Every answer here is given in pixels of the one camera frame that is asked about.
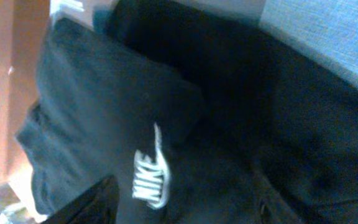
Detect clear plastic storage bin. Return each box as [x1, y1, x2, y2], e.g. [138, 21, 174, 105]
[50, 0, 266, 29]

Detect black garment white logo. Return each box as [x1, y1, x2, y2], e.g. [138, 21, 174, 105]
[14, 17, 304, 224]

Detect black shorts red waistband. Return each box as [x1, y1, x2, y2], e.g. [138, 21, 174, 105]
[108, 1, 358, 223]

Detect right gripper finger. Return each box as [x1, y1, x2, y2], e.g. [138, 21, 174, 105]
[42, 175, 119, 224]

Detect light grey jeans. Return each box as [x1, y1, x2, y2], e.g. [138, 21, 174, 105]
[259, 0, 358, 89]

